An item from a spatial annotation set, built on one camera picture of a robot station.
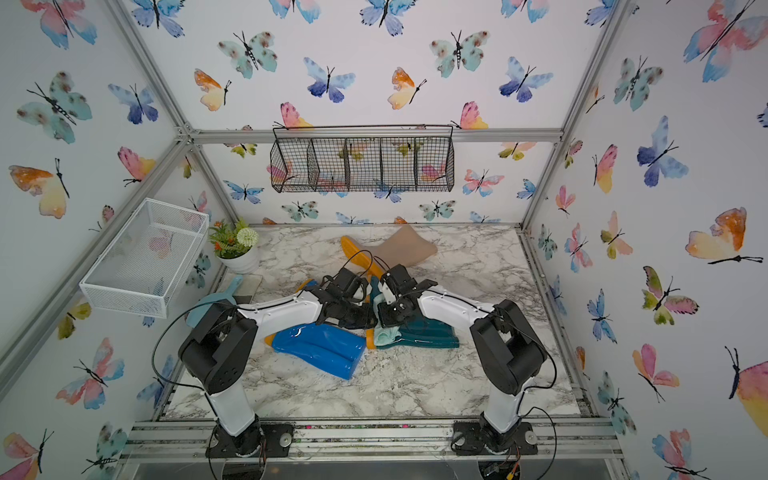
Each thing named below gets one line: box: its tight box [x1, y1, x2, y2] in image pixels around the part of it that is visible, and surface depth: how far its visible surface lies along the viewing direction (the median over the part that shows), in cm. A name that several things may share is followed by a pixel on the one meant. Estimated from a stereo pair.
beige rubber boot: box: [341, 225, 438, 279], surface depth 117 cm
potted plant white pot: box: [216, 242, 261, 274], surface depth 101 cm
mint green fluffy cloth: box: [374, 316, 402, 346], surface depth 84 cm
